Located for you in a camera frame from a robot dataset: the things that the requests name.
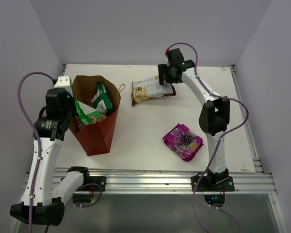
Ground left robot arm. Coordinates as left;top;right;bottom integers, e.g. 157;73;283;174
10;88;91;226

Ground dark green snack bag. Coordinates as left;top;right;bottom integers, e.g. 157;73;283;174
91;82;114;117

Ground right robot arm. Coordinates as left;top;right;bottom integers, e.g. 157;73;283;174
158;49;230;191

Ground purple candy bag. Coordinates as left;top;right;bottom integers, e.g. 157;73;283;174
162;124;204;162

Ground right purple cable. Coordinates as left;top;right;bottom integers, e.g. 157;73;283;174
168;42;250;233

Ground green white chips bag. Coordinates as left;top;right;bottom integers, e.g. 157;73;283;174
75;100;102;128

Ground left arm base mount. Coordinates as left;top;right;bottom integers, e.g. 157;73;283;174
83;176;107;194

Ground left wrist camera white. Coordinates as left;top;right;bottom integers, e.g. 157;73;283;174
54;76;73;95

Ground aluminium rail frame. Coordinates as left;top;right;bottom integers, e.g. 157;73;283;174
51;64;276;194

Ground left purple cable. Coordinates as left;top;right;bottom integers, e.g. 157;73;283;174
16;71;59;233

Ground brown yellow chips bag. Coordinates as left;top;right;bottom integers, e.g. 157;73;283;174
131;76;176;106

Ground red brown paper bag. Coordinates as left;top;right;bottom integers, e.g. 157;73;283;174
69;75;121;156

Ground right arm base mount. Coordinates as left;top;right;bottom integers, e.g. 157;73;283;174
191;173;235;192

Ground purple cable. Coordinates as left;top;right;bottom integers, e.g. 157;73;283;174
168;42;250;233
16;71;59;233

